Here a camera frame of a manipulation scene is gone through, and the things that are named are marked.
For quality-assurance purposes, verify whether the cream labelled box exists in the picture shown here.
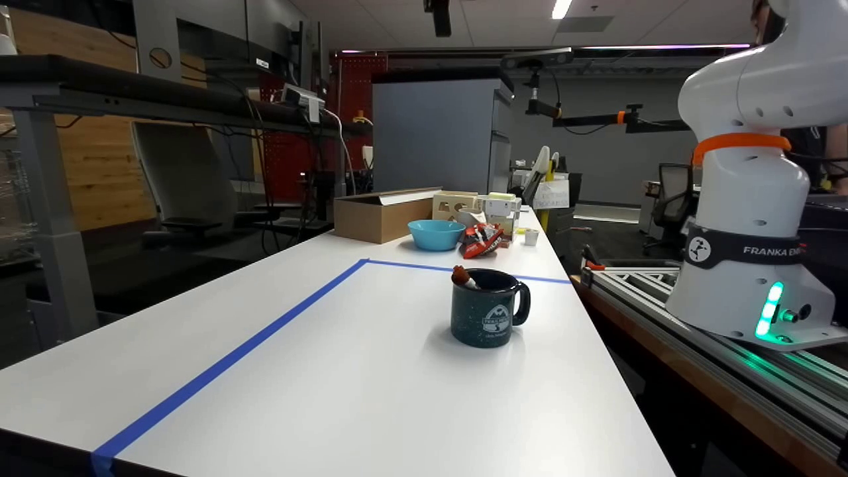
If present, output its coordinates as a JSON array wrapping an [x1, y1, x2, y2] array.
[[432, 191, 488, 223]]

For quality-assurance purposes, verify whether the red tool cabinet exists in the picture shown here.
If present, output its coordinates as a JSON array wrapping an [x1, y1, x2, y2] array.
[[256, 51, 390, 207]]

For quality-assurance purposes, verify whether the red snack bag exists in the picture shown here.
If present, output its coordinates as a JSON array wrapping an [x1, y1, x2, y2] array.
[[459, 216, 509, 263]]

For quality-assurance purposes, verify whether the grey metal desk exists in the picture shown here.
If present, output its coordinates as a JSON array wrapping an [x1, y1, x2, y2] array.
[[0, 53, 349, 350]]

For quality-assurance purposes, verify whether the white power strip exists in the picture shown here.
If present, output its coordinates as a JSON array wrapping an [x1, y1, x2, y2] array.
[[279, 81, 326, 126]]

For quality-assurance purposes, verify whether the white carton box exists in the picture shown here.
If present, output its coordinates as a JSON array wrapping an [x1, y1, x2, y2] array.
[[481, 191, 524, 242]]

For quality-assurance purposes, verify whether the short blue tape strip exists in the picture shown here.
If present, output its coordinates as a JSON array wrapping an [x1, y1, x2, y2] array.
[[361, 258, 571, 289]]

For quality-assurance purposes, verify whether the cardboard box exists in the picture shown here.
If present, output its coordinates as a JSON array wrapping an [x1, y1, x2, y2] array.
[[332, 186, 444, 246]]

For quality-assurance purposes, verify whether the aluminium rail frame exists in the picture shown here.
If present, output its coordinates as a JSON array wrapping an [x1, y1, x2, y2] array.
[[578, 263, 848, 447]]

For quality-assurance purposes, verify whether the dark blue mug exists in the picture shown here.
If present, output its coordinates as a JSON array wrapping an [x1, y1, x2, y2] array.
[[447, 268, 533, 350]]

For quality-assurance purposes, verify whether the light blue bowl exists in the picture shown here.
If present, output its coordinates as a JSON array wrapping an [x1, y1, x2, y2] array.
[[406, 216, 469, 254]]

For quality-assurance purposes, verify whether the long blue tape strip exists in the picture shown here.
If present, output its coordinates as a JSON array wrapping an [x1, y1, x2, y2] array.
[[90, 258, 370, 477]]

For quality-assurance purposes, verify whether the white spray bottle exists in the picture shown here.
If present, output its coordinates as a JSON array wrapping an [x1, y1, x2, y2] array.
[[526, 142, 574, 214]]

